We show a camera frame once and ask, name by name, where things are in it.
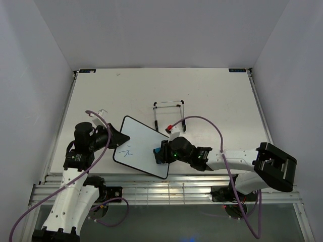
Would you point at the small black-framed whiteboard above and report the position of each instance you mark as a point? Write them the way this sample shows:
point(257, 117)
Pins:
point(137, 153)

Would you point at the right blue table label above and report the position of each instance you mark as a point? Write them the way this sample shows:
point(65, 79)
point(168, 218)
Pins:
point(237, 70)

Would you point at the left aluminium table rail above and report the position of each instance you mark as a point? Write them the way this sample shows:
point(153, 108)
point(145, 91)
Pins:
point(53, 146)

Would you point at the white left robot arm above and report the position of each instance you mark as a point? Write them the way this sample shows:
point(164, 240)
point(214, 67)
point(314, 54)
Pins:
point(80, 193)

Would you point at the front aluminium frame rails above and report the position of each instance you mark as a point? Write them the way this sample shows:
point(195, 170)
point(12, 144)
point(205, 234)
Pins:
point(175, 190)

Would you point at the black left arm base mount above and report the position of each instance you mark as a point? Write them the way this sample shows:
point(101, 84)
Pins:
point(105, 192)

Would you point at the black wire whiteboard stand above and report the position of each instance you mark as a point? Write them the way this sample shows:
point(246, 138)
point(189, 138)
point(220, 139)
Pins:
point(168, 108)

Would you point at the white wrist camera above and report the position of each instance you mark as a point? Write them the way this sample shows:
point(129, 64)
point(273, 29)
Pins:
point(173, 132)
point(99, 118)

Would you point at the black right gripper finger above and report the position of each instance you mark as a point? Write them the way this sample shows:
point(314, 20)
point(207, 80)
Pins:
point(164, 145)
point(162, 160)

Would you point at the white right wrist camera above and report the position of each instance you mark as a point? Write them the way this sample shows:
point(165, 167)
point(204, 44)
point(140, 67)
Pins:
point(173, 132)

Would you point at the left blue table label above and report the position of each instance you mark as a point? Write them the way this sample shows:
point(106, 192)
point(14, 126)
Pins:
point(87, 71)

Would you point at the blue table label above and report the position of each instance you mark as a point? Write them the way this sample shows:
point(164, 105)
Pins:
point(237, 70)
point(87, 71)

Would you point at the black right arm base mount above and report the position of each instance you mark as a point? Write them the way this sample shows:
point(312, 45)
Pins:
point(222, 194)

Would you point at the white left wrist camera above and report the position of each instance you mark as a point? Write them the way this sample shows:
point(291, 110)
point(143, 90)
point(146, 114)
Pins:
point(99, 118)

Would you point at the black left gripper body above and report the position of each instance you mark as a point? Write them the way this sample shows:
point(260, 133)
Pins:
point(101, 139)

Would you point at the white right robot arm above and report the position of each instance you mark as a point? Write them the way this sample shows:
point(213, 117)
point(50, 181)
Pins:
point(248, 162)

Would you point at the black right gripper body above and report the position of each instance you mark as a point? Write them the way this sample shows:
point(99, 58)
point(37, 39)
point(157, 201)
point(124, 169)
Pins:
point(174, 157)

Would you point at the blue bone-shaped eraser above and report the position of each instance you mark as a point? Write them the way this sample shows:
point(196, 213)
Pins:
point(156, 153)

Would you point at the right aluminium table rail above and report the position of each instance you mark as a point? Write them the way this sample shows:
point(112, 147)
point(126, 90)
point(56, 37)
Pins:
point(262, 116)

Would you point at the aluminium table rail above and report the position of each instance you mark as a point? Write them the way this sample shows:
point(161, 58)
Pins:
point(53, 146)
point(262, 116)

